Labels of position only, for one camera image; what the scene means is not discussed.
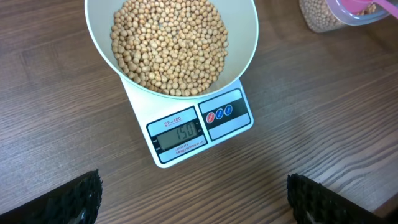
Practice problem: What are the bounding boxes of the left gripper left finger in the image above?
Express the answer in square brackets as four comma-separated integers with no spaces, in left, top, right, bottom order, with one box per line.
[1,169,103,224]

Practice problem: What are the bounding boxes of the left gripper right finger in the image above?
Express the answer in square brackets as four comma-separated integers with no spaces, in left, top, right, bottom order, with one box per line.
[287,174,387,224]

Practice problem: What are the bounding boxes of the pink plastic scoop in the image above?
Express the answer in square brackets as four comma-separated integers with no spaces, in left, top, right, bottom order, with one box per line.
[341,0,397,18]

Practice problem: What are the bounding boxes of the white digital kitchen scale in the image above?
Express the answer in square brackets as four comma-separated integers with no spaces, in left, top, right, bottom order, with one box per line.
[122,78,254,169]

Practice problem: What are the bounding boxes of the dried soybeans in bowl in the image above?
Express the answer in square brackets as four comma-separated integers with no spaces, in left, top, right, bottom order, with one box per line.
[110,0,228,96]

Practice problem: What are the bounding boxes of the white bowl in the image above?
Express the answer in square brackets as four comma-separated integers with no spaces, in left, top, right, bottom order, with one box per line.
[85,0,259,97]

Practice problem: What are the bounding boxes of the clear plastic container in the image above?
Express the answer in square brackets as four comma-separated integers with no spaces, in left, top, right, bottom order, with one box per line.
[298,0,394,34]

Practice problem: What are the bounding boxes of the dried soybeans in container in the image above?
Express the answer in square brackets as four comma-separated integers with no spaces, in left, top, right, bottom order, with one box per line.
[300,0,377,34]

